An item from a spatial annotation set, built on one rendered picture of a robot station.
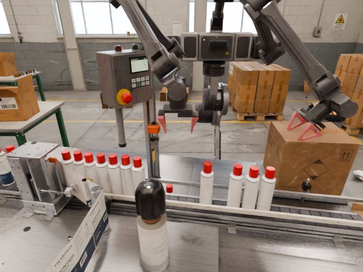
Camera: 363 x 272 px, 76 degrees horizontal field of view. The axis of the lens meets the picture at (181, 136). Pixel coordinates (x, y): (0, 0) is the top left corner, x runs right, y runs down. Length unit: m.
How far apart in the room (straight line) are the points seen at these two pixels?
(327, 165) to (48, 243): 1.14
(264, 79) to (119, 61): 3.62
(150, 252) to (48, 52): 6.69
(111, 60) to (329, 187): 1.06
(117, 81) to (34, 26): 6.44
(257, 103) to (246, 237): 3.55
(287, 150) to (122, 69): 0.75
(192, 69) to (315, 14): 3.17
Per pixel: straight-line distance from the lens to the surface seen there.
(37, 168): 1.02
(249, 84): 4.22
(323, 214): 1.12
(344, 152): 1.19
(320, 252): 1.04
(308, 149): 1.12
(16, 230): 1.09
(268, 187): 0.93
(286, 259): 0.97
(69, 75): 7.04
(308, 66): 0.94
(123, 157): 0.95
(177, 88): 0.69
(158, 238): 0.70
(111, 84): 0.85
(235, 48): 1.40
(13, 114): 2.56
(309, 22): 6.92
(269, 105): 4.46
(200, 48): 1.38
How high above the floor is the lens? 1.55
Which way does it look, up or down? 25 degrees down
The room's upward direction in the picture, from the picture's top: straight up
